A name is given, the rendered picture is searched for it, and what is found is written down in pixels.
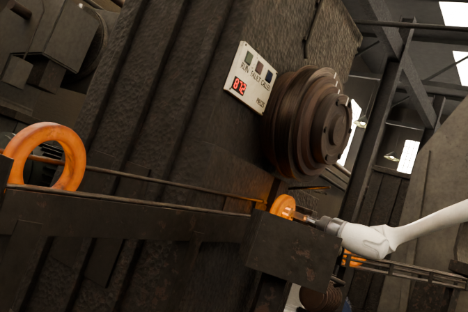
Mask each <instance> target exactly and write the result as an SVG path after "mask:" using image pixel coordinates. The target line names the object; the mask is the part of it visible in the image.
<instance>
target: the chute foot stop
mask: <svg viewBox="0 0 468 312"><path fill-rule="evenodd" d="M13 163H14V159H13V158H10V157H8V156H5V155H3V154H1V153H0V204H1V200H2V198H3V193H4V191H5V188H6V185H7V182H8V178H9V175H10V172H11V169H12V167H13Z"/></svg>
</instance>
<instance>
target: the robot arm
mask: <svg viewBox="0 0 468 312"><path fill-rule="evenodd" d="M282 214H284V215H287V216H289V217H291V219H293V218H296V219H299V220H301V221H303V222H304V223H305V224H308V225H309V226H311V227H314V228H316V227H317V230H319V231H323V232H326V233H328V234H331V235H335V236H337V237H340V238H343V241H342V243H341V246H342V247H343V248H345V249H346V250H348V251H349V252H351V253H353V254H356V255H358V256H361V257H363V258H367V259H371V260H382V259H383V258H384V257H385V256H386V255H387V254H390V253H391V252H394V251H395V250H396V247H397V246H398V245H399V244H402V243H404V242H407V241H409V240H413V239H415V238H418V237H421V236H423V235H427V234H429V233H433V232H435V231H439V230H441V229H444V228H448V227H450V226H454V225H456V224H460V223H463V222H466V221H468V199H467V200H464V201H461V202H459V203H456V204H454V205H451V206H449V207H447V208H444V209H442V210H439V211H437V212H435V213H433V214H430V215H428V216H427V217H424V218H422V219H420V220H418V221H415V222H413V223H411V224H408V225H405V226H401V227H396V228H392V227H389V226H387V225H386V224H385V225H381V226H371V227H367V226H364V225H361V224H351V223H349V222H347V221H343V220H341V219H338V218H333V219H332V218H331V217H327V216H323V217H321V219H320V220H319V218H317V217H314V216H310V215H308V214H306V215H304V214H301V213H299V212H295V211H294V210H293V208H291V209H290V208H285V209H284V211H283V212H282Z"/></svg>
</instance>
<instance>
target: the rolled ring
mask: <svg viewBox="0 0 468 312"><path fill-rule="evenodd" d="M51 140H56V141H58V142H59V143H60V144H61V145H62V147H63V149H64V152H65V167H64V170H63V173H62V175H61V177H60V178H59V179H58V181H57V182H56V184H55V185H53V186H52V187H51V188H52V189H62V190H68V191H74V192H75V191H76V190H77V188H78V186H79V185H80V183H81V180H82V178H83V176H84V171H85V168H86V151H85V147H84V145H83V142H82V140H81V139H80V138H79V136H78V135H77V133H76V132H74V131H73V130H71V129H70V128H69V127H66V126H64V125H59V124H57V123H52V122H41V123H36V124H33V125H30V126H28V127H26V128H24V129H23V130H21V131H20V132H19V133H17V134H16V135H15V136H14V137H13V138H12V139H11V141H10V142H9V144H8V145H7V146H6V148H5V150H4V152H3V155H5V156H8V157H10V158H13V159H14V163H13V167H12V169H11V172H10V175H9V178H8V182H11V183H16V184H22V185H24V181H23V168H24V164H25V161H26V159H27V157H28V156H29V154H30V153H31V152H32V150H33V149H34V148H35V147H37V146H38V145H40V144H41V143H43V142H46V141H51Z"/></svg>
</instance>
